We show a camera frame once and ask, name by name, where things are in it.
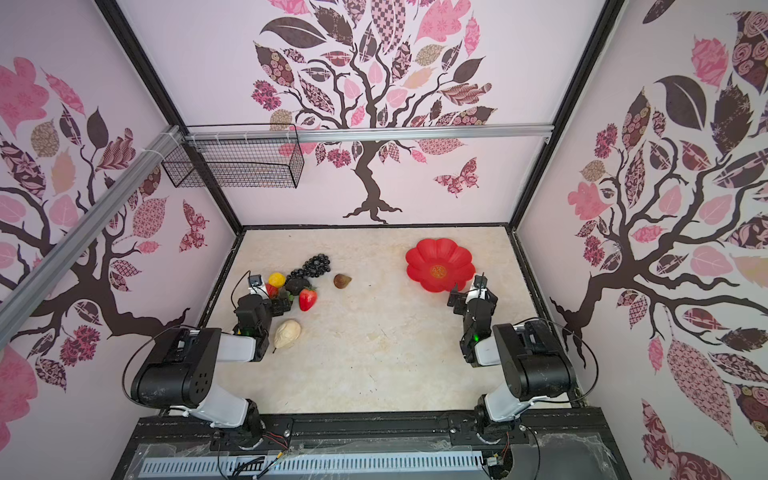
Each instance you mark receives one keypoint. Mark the dark grape bunch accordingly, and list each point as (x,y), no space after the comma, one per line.
(314,267)

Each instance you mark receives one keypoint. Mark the black wire basket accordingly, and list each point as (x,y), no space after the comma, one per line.
(237,156)

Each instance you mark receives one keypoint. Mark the dark avocado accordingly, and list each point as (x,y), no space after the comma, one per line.
(295,285)

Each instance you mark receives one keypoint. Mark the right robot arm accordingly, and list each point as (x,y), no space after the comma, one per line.
(535,367)

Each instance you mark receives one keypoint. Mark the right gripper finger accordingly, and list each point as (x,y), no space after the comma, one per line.
(456,302)
(489,296)

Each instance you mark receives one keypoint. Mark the aluminium rail left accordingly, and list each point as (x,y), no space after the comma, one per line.
(18,307)

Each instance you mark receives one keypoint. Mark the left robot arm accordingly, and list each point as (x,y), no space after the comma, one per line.
(178,373)

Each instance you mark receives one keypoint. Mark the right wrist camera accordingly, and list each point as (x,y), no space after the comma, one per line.
(479,288)

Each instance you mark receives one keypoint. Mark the red flower-shaped bowl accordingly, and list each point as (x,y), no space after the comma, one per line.
(440,265)

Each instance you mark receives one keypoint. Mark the small yellow fruit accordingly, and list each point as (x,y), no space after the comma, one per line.
(276,280)

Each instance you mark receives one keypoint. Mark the brown green fig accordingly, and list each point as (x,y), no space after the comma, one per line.
(341,281)

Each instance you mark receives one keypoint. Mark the aluminium rail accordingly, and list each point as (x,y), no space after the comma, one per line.
(535,130)
(18,307)

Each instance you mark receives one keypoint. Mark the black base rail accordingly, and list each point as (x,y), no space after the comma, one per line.
(546,444)

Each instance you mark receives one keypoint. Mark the white cable duct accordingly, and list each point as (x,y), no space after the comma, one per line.
(311,465)

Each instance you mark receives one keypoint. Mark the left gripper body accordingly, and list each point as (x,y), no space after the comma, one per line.
(280,302)

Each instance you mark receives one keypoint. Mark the aluminium rail back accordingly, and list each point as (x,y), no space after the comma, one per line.
(535,130)

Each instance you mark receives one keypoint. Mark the red strawberry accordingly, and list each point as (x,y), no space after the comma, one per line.
(307,299)

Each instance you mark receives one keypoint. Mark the cream white pear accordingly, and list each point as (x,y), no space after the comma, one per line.
(287,333)

